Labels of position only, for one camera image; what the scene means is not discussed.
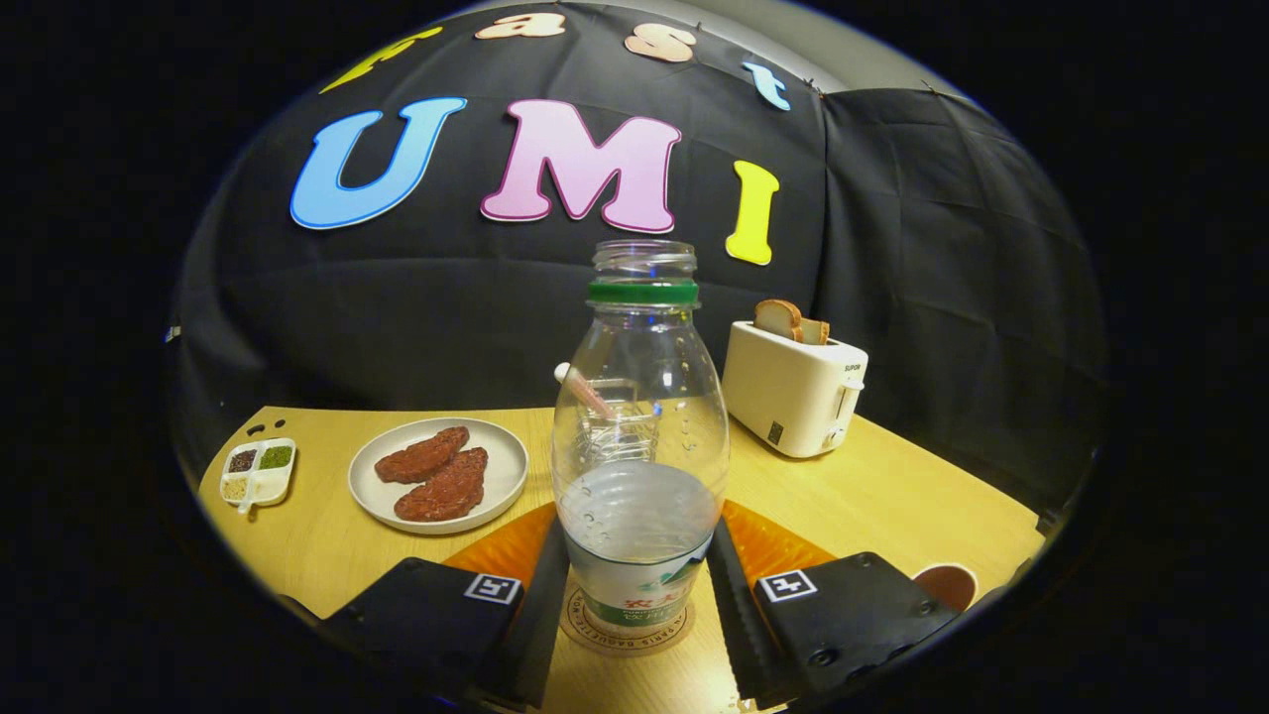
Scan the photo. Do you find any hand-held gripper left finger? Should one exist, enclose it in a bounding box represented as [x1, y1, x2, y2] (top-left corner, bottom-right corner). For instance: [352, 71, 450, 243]
[322, 501, 572, 711]

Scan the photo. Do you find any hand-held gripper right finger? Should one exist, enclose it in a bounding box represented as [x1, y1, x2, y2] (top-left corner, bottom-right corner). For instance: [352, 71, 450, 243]
[706, 499, 963, 711]

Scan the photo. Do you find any round cork coaster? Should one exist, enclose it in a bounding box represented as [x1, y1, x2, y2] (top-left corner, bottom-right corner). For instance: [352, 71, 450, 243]
[558, 585, 697, 657]

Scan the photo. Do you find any clear plastic juice bottle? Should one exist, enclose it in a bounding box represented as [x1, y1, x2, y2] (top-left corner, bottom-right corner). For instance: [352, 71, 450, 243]
[551, 239, 732, 636]

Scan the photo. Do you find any beige cup with wooden handle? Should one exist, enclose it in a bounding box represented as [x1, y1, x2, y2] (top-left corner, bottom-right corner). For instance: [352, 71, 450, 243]
[912, 562, 980, 613]

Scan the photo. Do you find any brown meat patty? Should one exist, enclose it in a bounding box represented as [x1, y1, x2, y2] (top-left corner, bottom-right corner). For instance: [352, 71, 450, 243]
[374, 426, 471, 485]
[394, 447, 490, 524]

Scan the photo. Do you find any round grey plate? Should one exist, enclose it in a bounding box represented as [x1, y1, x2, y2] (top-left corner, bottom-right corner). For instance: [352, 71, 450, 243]
[348, 416, 530, 536]

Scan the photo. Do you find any wooden table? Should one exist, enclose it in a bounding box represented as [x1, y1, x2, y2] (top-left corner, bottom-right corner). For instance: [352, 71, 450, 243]
[198, 405, 1047, 714]

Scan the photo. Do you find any white toaster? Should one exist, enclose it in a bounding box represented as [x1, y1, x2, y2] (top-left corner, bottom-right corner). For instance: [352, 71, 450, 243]
[721, 319, 869, 459]

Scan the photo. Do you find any striped paper straw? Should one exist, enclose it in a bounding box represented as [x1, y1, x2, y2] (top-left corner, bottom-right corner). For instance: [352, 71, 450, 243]
[553, 362, 616, 419]

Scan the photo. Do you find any white divided condiment dish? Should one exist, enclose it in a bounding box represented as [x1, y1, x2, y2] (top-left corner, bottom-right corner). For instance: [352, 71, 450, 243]
[219, 437, 297, 515]

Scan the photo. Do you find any black backdrop cloth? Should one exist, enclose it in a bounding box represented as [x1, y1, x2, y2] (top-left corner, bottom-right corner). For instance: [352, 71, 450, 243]
[169, 0, 1106, 517]

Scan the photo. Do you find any metal wire holder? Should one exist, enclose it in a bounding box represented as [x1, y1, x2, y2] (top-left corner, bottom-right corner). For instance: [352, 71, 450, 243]
[580, 377, 665, 467]

